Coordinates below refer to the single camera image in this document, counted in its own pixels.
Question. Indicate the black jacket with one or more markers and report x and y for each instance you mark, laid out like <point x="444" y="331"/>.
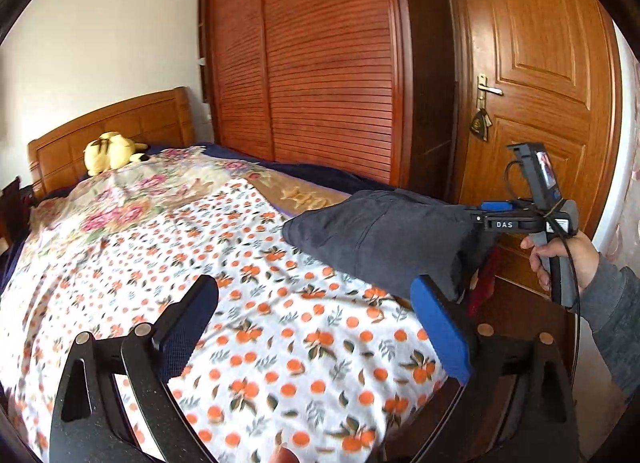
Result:
<point x="388" y="238"/>

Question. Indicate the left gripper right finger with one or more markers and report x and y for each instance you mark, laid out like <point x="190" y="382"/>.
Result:
<point x="514" y="402"/>

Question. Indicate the wooden chair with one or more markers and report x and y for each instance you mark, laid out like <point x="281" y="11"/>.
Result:
<point x="14" y="213"/>

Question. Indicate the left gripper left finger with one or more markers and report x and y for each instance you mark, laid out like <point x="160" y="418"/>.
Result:
<point x="89" y="422"/>

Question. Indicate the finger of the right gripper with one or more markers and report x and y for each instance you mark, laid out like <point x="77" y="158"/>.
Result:
<point x="478" y="218"/>
<point x="496" y="205"/>

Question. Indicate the person's right forearm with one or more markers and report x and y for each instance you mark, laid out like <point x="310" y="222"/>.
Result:
<point x="610" y="304"/>

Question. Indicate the yellow plush toy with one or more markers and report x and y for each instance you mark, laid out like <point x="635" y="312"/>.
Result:
<point x="112" y="151"/>

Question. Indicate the wooden door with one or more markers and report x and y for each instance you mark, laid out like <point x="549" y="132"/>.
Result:
<point x="558" y="65"/>

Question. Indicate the brass door handle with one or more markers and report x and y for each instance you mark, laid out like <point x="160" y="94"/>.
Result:
<point x="481" y="121"/>

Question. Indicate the wooden louvered wardrobe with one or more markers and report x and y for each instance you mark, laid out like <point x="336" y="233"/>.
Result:
<point x="365" y="86"/>

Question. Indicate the orange print white bedsheet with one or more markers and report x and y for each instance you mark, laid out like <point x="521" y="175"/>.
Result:
<point x="296" y="355"/>

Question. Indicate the floral pink blanket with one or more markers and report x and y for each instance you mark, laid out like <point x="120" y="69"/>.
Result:
<point x="165" y="187"/>

